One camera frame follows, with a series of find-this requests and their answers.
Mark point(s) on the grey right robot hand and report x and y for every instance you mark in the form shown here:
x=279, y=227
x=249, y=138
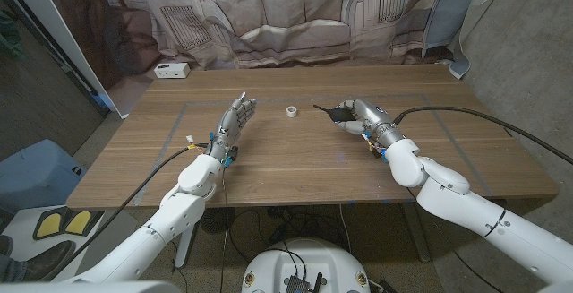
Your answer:
x=376, y=118

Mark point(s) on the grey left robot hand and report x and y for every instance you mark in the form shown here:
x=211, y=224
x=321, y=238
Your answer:
x=233, y=125

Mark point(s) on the black rubber air blower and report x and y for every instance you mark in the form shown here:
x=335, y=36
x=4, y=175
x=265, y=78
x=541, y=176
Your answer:
x=340, y=114

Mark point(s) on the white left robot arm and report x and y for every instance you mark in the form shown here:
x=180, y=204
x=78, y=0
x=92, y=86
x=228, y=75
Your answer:
x=188, y=203

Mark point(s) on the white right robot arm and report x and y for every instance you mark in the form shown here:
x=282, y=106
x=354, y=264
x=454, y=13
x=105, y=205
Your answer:
x=447, y=194

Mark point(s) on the white tape roll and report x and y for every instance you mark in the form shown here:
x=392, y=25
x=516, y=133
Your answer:
x=292, y=112

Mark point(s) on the white power strip box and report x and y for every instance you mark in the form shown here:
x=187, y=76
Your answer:
x=172, y=70

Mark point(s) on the black round fan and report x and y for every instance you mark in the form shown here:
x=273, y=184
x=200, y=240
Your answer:
x=217, y=220

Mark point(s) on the printed sofa room backdrop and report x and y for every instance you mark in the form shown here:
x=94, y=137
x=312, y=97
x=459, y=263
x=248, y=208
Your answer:
x=286, y=15

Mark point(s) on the grey table leg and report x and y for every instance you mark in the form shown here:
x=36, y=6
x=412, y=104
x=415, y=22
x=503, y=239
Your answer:
x=416, y=235

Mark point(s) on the white table leg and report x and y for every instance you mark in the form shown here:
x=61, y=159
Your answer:
x=184, y=250

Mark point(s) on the white robot torso base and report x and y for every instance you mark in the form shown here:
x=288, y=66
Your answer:
x=313, y=257

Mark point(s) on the black electronics module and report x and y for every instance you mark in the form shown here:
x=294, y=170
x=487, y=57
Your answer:
x=297, y=284

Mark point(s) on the white partition panel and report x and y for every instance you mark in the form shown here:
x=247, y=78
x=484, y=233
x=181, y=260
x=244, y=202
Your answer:
x=67, y=37

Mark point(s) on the white foot pedal yellow pads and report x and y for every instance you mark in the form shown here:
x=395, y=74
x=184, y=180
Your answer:
x=58, y=223

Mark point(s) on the blue plastic bin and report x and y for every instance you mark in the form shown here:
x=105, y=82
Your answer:
x=36, y=176

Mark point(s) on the dark brown shoe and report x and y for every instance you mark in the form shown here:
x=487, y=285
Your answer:
x=51, y=261

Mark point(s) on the green hanging cloth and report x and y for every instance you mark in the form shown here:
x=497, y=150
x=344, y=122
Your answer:
x=9, y=37

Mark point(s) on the blue jeans leg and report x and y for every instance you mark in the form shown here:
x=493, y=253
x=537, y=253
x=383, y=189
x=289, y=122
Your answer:
x=11, y=270

